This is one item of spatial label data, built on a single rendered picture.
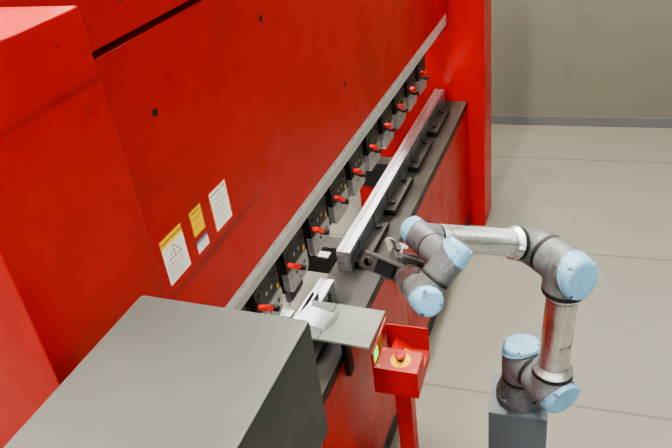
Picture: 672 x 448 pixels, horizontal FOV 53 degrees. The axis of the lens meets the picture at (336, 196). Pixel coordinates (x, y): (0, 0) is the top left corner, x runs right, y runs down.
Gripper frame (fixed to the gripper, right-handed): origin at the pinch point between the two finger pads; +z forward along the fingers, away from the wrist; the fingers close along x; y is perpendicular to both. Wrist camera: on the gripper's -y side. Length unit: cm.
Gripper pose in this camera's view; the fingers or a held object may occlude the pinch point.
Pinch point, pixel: (382, 249)
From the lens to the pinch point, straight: 189.8
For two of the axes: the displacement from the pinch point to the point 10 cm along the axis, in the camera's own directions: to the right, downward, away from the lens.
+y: 9.2, 2.8, 2.7
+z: -1.9, -2.7, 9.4
